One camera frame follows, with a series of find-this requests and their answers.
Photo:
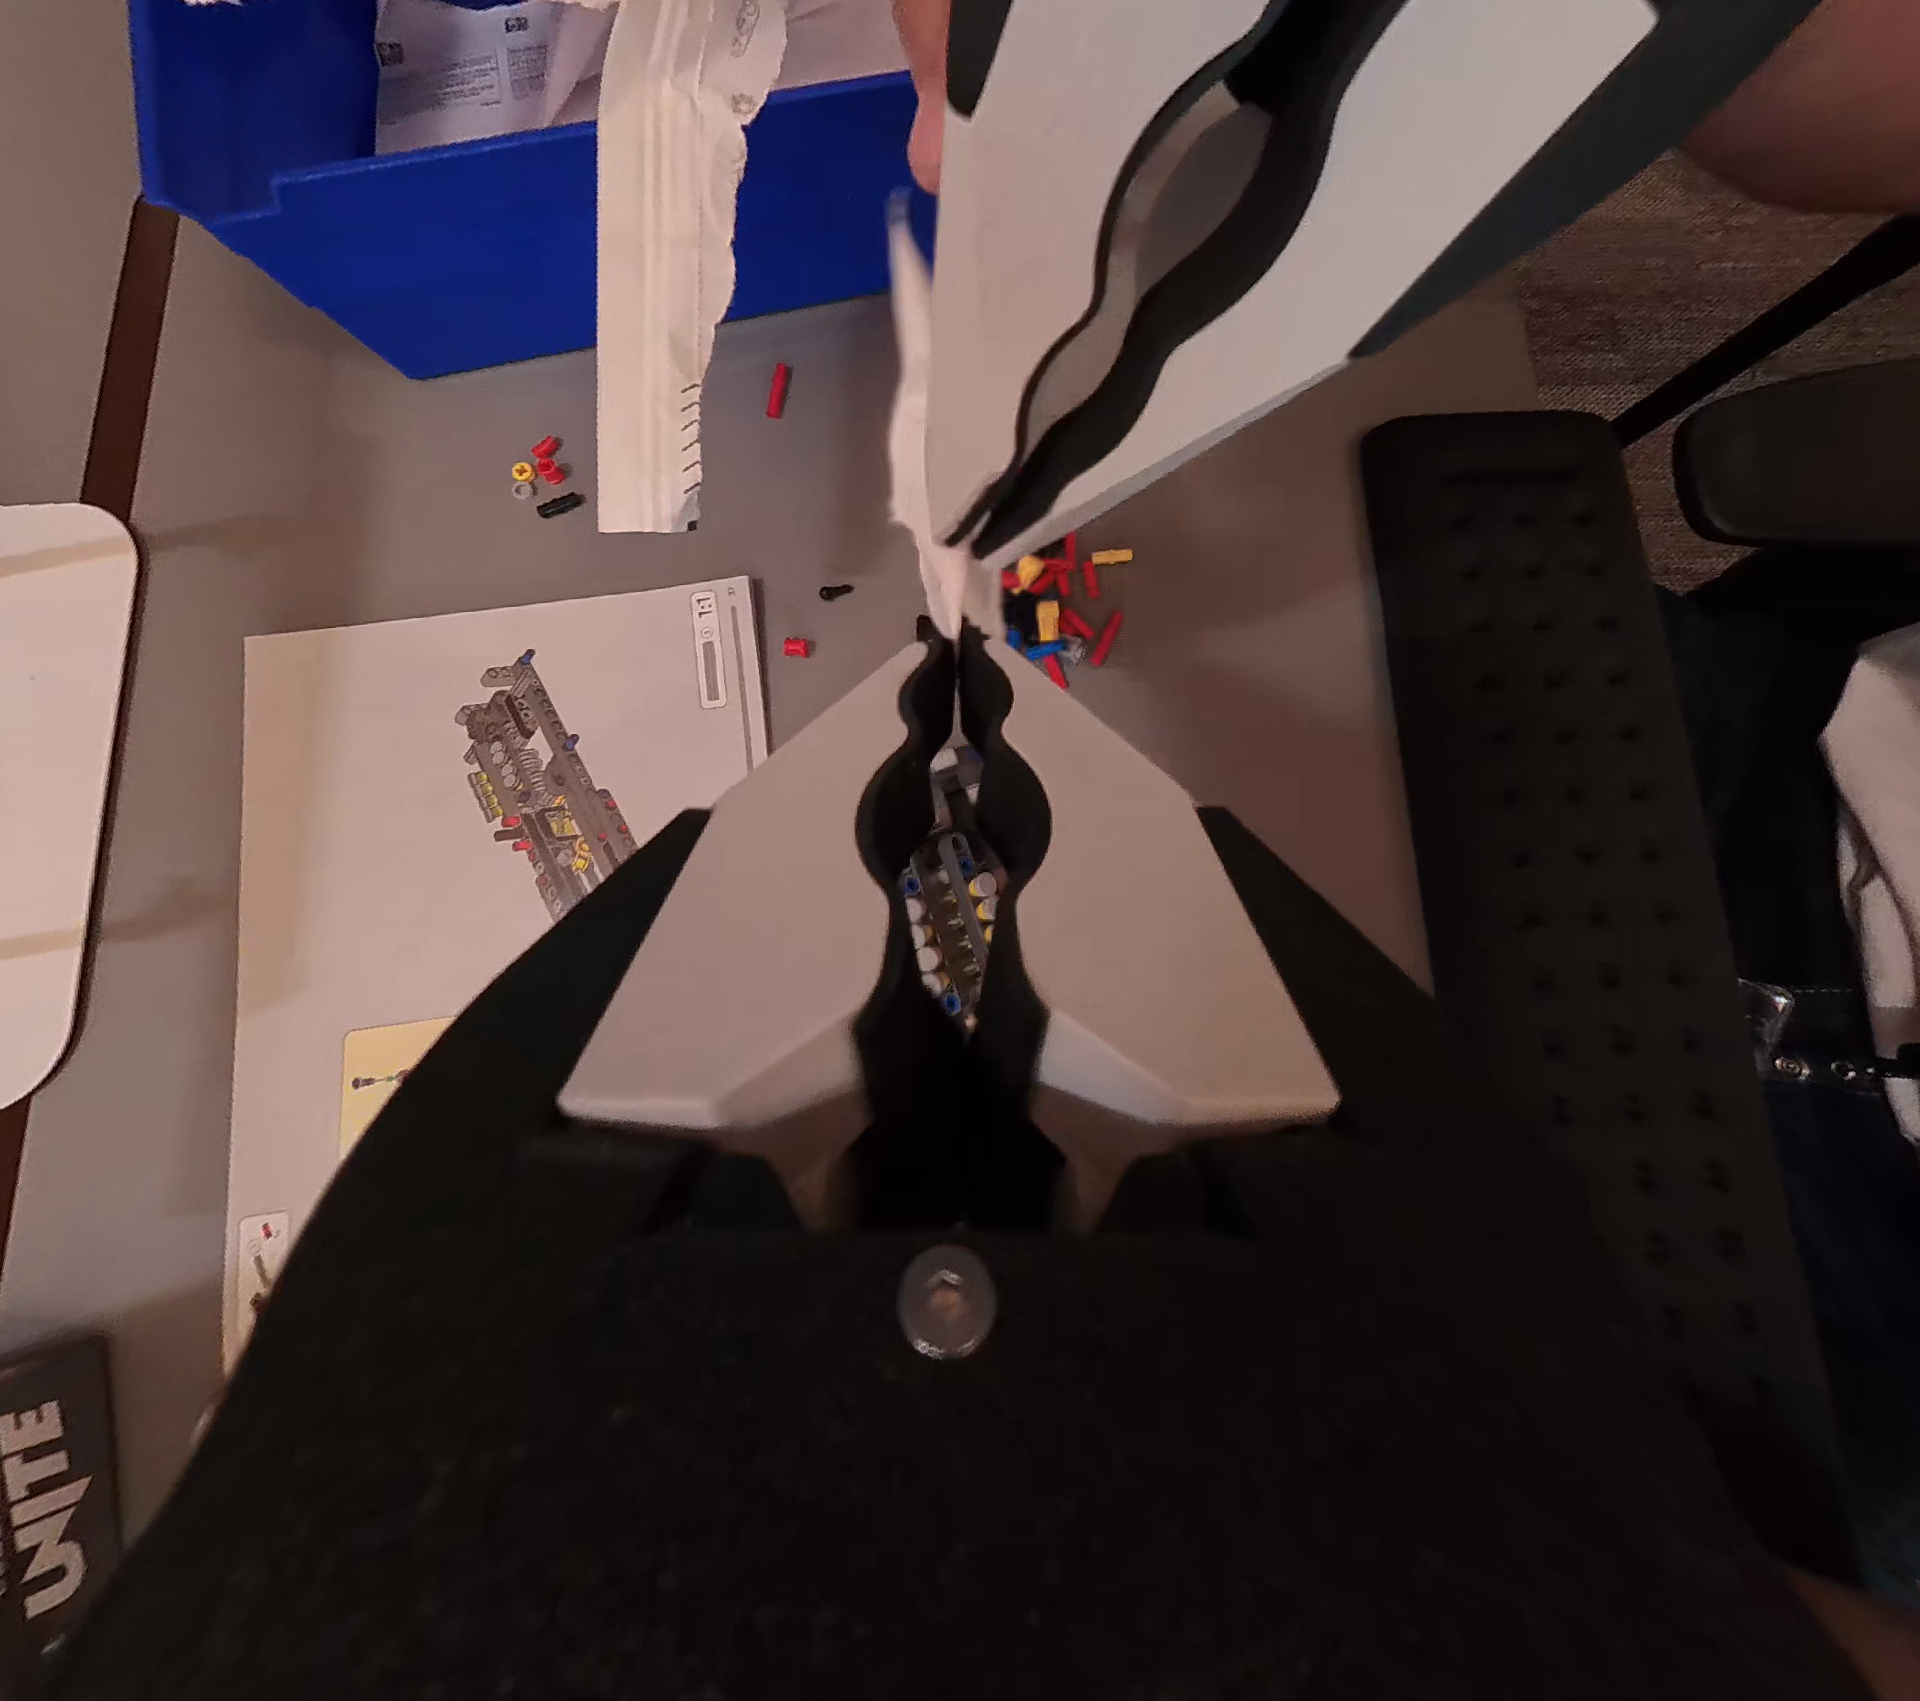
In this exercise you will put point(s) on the black perforated pad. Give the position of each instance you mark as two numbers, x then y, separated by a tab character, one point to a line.
1574	831

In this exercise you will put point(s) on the person's blue jeans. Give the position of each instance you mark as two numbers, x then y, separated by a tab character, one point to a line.
1831	1281

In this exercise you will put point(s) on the lego instruction booklet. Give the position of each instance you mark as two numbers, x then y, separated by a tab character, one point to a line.
390	711

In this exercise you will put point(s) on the white rounded board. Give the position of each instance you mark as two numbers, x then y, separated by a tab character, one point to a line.
61	756

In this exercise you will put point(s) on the long white paper bag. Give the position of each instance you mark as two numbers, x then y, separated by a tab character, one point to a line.
661	231

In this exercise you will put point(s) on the small white paper bag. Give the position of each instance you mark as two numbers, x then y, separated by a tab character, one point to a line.
915	440

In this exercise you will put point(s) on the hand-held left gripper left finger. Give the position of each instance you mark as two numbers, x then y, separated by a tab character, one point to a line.
734	967

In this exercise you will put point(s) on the lego chassis assembly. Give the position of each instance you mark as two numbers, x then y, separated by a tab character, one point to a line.
948	890

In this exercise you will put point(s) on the person's right hand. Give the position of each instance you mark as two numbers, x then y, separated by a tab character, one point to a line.
915	20

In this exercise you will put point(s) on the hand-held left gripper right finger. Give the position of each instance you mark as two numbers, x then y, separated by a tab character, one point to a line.
1170	967

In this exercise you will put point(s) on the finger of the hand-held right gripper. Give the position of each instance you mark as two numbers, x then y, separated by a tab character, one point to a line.
1351	201
1081	81

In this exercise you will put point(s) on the pile of small lego pins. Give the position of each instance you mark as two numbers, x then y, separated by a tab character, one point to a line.
1059	621

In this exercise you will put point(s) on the blue plastic bin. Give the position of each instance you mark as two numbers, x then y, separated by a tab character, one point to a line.
451	246

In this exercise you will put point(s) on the crumpled white paper bag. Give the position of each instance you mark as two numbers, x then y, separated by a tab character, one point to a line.
481	67

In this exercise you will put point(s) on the lego set box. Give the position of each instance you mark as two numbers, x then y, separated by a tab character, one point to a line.
53	1475

